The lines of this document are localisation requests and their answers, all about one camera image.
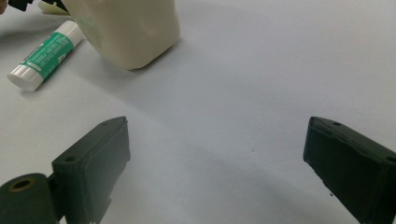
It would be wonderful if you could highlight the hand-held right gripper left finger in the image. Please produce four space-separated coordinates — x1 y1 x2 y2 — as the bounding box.
50 116 132 224

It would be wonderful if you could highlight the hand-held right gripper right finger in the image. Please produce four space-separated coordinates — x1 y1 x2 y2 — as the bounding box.
303 116 396 224

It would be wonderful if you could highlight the yellow highlighter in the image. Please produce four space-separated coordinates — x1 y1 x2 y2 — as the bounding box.
37 0 70 17

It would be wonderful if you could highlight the green and white glue stick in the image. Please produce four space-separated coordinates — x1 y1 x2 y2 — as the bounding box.
7 20 86 92

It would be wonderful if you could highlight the beige square pen cup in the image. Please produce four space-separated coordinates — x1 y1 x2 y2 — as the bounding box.
62 0 182 71

